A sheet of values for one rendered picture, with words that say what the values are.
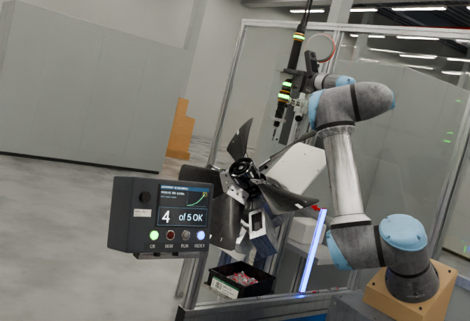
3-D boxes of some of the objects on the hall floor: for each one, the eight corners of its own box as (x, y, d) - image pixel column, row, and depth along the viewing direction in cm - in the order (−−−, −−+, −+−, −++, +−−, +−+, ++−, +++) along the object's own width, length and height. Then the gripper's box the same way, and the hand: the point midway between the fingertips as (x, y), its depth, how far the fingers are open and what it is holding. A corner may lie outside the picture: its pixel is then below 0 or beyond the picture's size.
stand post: (232, 397, 254) (287, 184, 243) (243, 408, 247) (300, 189, 236) (225, 398, 251) (281, 183, 240) (236, 410, 244) (294, 189, 233)
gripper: (303, 91, 185) (266, 83, 200) (328, 98, 194) (291, 90, 210) (309, 68, 184) (272, 63, 200) (333, 77, 193) (296, 70, 209)
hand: (285, 70), depth 204 cm, fingers open, 8 cm apart
